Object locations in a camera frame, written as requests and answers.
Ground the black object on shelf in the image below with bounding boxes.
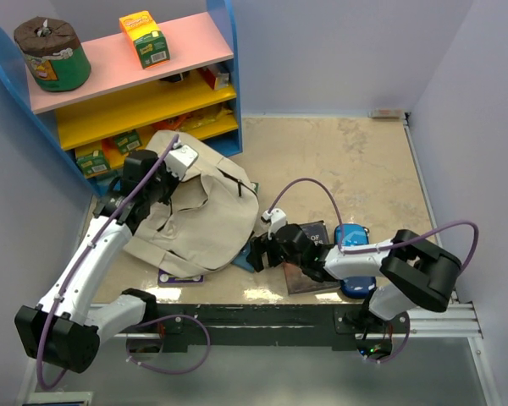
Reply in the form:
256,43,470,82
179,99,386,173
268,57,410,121
159,71,191,84

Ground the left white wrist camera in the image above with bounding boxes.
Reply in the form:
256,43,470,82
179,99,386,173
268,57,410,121
164,145,199,180

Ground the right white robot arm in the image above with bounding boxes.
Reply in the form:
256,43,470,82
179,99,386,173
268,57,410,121
246,224,463,332

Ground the green sponge box middle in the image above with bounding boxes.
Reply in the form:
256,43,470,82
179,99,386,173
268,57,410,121
111,129,142,155

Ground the yellow snack bag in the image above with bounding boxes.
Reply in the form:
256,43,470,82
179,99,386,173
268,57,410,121
179,103,233,132

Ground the red white small box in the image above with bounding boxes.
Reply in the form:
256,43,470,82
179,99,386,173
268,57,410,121
197,64,229,91

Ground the blue wooden shelf unit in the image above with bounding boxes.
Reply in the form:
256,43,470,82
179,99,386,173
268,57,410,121
0,1,243,201

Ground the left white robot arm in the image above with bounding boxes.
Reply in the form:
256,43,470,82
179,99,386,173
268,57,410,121
14,145,198,373

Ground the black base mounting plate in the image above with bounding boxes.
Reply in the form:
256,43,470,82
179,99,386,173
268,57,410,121
108,302,411,353

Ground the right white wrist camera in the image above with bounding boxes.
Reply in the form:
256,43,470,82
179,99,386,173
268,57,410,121
261,208,287,234

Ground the green sponge box left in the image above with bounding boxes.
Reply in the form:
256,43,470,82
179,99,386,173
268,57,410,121
76,150,111,178

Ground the brown green toilet roll pack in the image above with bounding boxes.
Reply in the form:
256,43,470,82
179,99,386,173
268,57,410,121
14,16,91,92

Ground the beige canvas backpack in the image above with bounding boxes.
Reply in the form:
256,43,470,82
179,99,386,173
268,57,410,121
124,132,259,277

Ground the small white orange label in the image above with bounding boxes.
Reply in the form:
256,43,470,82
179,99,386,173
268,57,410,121
368,108,406,119

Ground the dark tale of two cities book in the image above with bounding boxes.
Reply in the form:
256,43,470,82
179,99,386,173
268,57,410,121
282,220,340,296

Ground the purple treehouse paperback book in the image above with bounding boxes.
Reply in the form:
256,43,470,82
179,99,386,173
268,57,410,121
157,269,204,288

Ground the orange green sponge box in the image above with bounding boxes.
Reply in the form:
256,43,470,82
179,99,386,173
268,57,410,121
119,10,170,69

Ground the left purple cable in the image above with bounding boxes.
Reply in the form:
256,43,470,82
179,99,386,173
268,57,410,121
36,134,181,391

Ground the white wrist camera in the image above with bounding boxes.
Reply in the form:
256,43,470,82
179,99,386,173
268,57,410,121
261,208,287,234
164,145,199,180

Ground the orange snack packet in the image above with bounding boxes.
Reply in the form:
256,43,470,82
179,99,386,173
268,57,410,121
151,113,191,131

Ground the blue pencil case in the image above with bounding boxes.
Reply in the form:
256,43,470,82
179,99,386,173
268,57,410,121
334,223,377,299

